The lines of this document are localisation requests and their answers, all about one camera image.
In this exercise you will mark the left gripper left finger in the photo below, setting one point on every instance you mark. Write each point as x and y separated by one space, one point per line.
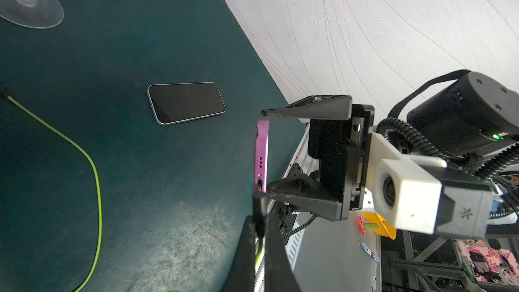
241 277

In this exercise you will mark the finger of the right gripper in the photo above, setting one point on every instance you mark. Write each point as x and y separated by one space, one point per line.
304 193
316 107

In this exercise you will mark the green wired earphones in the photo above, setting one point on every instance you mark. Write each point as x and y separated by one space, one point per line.
95 195

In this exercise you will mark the silver-edged black smartphone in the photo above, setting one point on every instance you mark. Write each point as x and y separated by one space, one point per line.
184 102

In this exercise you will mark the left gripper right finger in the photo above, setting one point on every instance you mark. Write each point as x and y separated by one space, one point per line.
278 275

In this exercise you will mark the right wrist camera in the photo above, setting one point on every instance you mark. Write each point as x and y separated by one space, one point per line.
423 195

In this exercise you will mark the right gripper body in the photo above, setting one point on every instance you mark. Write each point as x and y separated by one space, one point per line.
342 149

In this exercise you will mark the clear wine glass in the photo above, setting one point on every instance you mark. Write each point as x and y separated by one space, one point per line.
36 14

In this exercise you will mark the purple-edged black smartphone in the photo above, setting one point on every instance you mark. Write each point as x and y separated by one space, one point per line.
261 154

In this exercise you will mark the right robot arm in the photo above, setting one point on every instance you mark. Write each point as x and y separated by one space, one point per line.
472 124

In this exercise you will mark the green table mat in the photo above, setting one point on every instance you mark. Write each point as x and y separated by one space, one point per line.
138 43

